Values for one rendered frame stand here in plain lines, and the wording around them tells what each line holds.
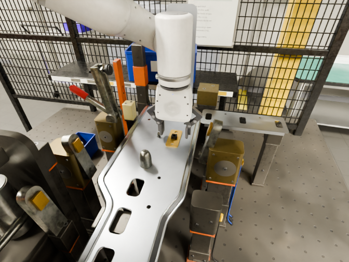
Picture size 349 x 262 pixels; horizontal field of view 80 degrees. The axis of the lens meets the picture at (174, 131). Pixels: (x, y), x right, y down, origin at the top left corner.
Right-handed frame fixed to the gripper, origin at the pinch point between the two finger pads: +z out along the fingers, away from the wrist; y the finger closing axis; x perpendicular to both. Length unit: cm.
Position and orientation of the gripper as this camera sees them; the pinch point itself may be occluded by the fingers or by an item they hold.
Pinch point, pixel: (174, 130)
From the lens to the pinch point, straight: 63.6
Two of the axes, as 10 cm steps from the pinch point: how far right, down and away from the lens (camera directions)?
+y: 9.8, 1.2, -1.7
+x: 2.1, -5.7, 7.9
